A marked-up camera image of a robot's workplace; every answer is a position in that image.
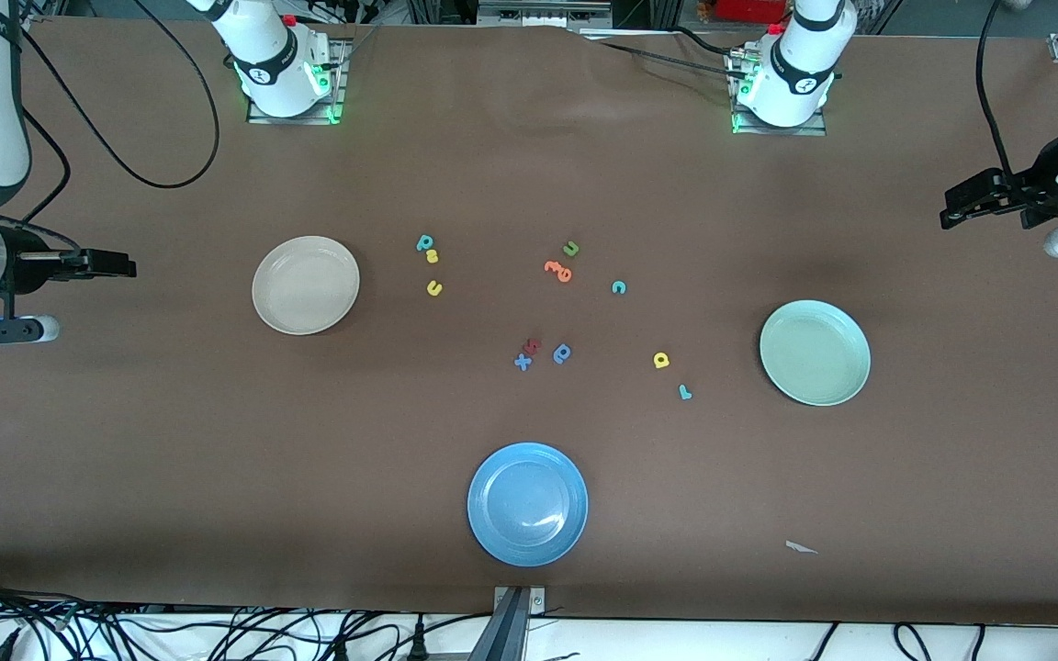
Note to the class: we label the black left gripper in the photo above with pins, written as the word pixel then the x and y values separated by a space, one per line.
pixel 1037 190

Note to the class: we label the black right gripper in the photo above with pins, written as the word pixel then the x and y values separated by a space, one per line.
pixel 28 266

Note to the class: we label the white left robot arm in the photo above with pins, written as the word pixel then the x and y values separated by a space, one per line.
pixel 800 64

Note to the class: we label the beige brown plate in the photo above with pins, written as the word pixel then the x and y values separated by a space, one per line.
pixel 306 285

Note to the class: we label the light green plate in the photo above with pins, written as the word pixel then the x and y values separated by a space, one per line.
pixel 815 353

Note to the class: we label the red box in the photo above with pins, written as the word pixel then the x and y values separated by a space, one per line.
pixel 749 9

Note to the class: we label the white paper scrap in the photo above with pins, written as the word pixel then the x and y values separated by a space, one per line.
pixel 797 547

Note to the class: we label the blue foam letter x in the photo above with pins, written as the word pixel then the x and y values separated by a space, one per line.
pixel 523 362

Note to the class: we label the brown paper table cover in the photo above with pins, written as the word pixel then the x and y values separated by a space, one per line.
pixel 529 138

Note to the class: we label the blue foam letter a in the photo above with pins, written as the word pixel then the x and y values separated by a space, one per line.
pixel 558 358

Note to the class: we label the black power plug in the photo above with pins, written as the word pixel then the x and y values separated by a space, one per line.
pixel 341 648
pixel 417 644

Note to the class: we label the grey metal rack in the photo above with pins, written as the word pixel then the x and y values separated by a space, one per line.
pixel 543 11

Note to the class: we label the blue plate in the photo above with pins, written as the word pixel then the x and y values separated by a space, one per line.
pixel 527 505

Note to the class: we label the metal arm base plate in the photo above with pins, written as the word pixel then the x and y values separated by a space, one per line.
pixel 338 83
pixel 777 131

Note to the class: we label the grey aluminium profile with bracket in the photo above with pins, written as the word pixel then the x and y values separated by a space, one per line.
pixel 509 633

